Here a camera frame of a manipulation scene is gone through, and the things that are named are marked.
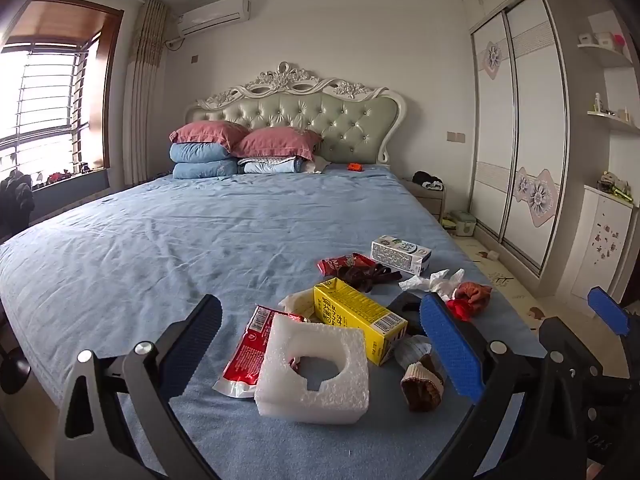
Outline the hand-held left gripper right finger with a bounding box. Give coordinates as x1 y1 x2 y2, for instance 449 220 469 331
419 291 596 480

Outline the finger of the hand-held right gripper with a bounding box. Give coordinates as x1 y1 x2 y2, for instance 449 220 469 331
586 286 633 341
536 316 621 361

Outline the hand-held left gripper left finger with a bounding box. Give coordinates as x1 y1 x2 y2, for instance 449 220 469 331
54 294 223 480

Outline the black plastic piece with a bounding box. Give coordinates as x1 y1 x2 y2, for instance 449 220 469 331
386 291 428 336

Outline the white foam block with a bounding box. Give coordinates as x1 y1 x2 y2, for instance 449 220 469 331
254 312 371 426

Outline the white printed drink carton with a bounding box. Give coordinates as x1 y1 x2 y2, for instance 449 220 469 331
370 235 433 277

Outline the yellow drink carton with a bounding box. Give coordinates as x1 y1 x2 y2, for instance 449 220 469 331
313 279 409 367

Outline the white paper cake liner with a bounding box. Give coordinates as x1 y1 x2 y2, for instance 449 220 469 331
394 335 433 368

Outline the brown paper cake liner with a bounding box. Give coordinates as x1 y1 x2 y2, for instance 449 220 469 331
400 355 446 412

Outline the white crumpled tissue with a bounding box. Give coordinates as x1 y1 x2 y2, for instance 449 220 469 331
398 268 466 296

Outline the white stickered cabinet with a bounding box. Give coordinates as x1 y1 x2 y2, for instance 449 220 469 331
570 185 636 301

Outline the cream printed play mat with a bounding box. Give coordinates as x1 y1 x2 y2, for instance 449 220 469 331
452 235 551 331

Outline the dark brown wrapper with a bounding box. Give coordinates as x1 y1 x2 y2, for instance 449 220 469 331
337 263 404 295

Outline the crumpled white paper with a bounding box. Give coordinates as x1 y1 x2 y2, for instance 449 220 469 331
278 289 321 323

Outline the bed with blue sheet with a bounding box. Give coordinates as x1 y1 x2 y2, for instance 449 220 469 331
0 162 546 480

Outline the green storage box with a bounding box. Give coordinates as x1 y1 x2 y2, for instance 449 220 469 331
447 210 476 237

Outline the green yellow toy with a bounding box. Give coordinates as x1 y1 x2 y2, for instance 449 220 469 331
597 172 635 206

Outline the small red snack wrapper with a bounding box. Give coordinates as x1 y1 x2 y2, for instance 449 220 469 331
318 252 377 277

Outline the grey nightstand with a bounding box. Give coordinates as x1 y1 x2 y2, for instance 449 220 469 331
404 177 446 222

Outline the white corner shelf unit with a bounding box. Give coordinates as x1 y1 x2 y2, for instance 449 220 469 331
540 0 640 211

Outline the black and white garment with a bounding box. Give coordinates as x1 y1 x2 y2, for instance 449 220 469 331
412 171 445 191

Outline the folded blue quilt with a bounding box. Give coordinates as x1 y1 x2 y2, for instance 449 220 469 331
172 161 238 180
170 142 232 164

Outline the dark round object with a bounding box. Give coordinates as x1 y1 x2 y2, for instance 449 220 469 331
0 345 31 396

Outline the folded light blue blanket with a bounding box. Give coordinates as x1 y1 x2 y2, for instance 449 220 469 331
237 156 306 175

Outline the white floral sliding wardrobe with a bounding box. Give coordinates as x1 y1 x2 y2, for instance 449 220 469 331
460 0 571 278

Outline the pink pillow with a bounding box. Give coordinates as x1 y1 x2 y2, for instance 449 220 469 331
231 127 323 162
169 120 251 145

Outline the dark clothing pile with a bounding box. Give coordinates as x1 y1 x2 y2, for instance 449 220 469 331
0 170 36 238

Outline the beige curtain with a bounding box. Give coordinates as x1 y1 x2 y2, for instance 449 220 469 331
124 0 167 188

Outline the tufted ornate headboard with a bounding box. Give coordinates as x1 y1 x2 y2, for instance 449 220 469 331
184 61 408 165

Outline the barred window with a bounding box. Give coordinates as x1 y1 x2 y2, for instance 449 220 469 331
0 0 123 171

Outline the white air conditioner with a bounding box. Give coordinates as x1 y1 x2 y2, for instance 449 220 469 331
176 0 250 37

